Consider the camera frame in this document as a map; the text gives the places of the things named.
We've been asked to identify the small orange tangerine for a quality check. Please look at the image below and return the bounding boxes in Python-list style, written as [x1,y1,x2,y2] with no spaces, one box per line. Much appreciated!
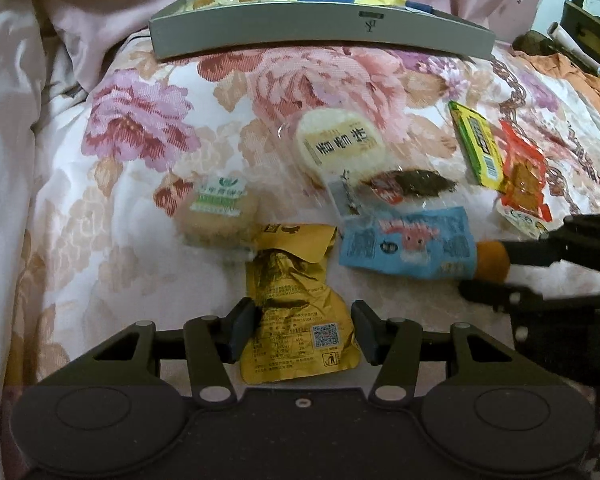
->
[474,240,510,283]

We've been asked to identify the round white rice cake packet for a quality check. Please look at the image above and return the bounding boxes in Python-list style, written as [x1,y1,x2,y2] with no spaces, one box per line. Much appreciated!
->
[278,107,390,185]

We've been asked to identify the yellow foil snack packet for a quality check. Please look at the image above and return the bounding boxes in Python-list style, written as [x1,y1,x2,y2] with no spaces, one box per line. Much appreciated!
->
[239,224,361,386]

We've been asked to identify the yellow green snack bar packet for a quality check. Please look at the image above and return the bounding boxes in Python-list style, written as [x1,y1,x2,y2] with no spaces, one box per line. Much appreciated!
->
[448,101,504,192]

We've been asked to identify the round brown pastry packet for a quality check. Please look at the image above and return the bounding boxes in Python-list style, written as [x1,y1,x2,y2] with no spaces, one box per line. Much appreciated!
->
[174,174,261,250]

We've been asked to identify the blue cartoon snack packet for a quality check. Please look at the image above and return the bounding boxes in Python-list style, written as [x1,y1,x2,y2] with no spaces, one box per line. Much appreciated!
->
[339,207,478,280]

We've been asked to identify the grey cardboard snack box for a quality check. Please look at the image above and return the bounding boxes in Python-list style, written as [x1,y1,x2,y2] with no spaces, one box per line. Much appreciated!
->
[149,0,495,60]

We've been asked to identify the floral quilted bedspread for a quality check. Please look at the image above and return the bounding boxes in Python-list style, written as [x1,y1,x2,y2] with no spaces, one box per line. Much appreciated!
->
[5,36,600,387]

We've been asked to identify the red spicy snack packet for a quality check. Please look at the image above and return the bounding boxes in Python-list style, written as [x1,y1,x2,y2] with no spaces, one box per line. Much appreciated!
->
[495,119,553,240]

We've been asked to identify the dark dried snack clear packet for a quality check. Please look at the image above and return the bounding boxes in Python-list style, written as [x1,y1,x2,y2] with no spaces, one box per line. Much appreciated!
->
[325,169,457,220]

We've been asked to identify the orange cloth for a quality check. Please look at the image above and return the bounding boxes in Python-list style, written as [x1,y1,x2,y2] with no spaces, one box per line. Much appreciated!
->
[512,50,600,114]

